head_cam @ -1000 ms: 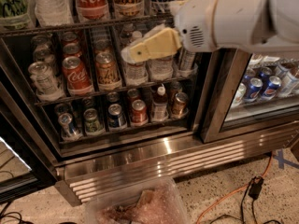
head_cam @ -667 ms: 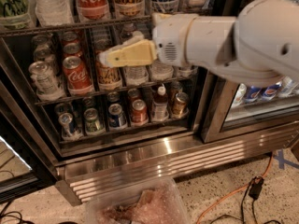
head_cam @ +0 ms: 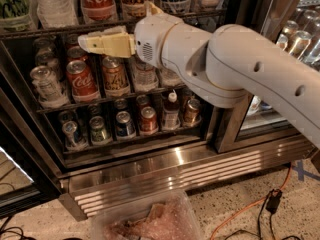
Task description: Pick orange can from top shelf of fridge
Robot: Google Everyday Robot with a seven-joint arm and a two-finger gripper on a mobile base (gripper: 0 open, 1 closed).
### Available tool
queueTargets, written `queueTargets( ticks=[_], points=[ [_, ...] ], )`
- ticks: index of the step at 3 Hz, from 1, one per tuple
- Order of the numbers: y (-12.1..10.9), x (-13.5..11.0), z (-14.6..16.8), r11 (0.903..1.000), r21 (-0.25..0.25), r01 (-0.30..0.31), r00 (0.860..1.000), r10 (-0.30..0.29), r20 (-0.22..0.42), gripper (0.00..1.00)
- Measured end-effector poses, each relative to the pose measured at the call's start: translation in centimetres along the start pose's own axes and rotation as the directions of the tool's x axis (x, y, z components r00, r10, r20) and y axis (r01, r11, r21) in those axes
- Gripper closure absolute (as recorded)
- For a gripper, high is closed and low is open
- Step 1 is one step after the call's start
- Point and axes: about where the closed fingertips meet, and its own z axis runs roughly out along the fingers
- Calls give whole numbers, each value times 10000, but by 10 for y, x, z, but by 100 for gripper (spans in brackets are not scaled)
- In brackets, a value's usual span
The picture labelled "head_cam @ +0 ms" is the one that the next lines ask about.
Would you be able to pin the green can top shelf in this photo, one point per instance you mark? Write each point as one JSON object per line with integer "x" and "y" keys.
{"x": 17, "y": 15}

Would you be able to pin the clear water bottle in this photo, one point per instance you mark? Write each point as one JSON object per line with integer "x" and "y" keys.
{"x": 144, "y": 75}
{"x": 169, "y": 78}

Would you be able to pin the red Coca-Cola bottle top shelf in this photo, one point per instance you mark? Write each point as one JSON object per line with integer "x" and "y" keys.
{"x": 97, "y": 10}

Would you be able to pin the steel fridge door frame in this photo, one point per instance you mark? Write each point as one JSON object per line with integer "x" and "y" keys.
{"x": 235, "y": 130}

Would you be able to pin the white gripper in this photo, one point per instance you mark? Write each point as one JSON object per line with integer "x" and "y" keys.
{"x": 151, "y": 37}

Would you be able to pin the brown can bottom shelf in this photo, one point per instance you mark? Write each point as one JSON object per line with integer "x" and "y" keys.
{"x": 191, "y": 115}

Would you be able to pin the green can shelf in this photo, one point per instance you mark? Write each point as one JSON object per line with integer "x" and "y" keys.
{"x": 98, "y": 132}
{"x": 17, "y": 15}

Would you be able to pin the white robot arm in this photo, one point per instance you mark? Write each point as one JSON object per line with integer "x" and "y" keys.
{"x": 220, "y": 67}

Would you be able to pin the green can bottom shelf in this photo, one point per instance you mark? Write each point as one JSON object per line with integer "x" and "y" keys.
{"x": 98, "y": 132}

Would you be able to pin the black power adapter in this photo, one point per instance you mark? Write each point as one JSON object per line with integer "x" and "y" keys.
{"x": 273, "y": 201}

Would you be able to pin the clear water bottle right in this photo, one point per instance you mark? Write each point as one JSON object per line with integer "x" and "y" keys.
{"x": 169, "y": 78}

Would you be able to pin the orange can middle shelf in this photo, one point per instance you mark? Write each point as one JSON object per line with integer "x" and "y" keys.
{"x": 115, "y": 78}

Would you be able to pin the blue silver can bottom left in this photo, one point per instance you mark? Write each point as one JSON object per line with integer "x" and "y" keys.
{"x": 74, "y": 137}

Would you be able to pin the blue Pepsi can bottom shelf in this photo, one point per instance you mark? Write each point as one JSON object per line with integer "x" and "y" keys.
{"x": 125, "y": 127}

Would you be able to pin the clear water bottle left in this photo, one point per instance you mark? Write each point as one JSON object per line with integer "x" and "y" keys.
{"x": 144, "y": 75}

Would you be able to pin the white cap juice bottle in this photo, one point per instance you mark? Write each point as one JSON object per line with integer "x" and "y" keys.
{"x": 170, "y": 115}

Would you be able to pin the clear plastic bin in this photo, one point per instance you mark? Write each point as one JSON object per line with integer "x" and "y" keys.
{"x": 164, "y": 216}

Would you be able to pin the steel fridge bottom grille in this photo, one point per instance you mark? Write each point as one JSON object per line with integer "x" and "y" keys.
{"x": 93, "y": 190}

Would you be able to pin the red Coca-Cola can front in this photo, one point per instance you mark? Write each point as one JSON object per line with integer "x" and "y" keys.
{"x": 83, "y": 84}

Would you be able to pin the red can bottom shelf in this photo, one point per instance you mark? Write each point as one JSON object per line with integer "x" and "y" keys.
{"x": 148, "y": 121}

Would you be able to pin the silver can front middle shelf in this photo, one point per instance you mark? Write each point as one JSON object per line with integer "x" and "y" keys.
{"x": 51, "y": 93}

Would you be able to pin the white bottle top shelf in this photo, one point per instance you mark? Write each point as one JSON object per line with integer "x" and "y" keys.
{"x": 56, "y": 13}

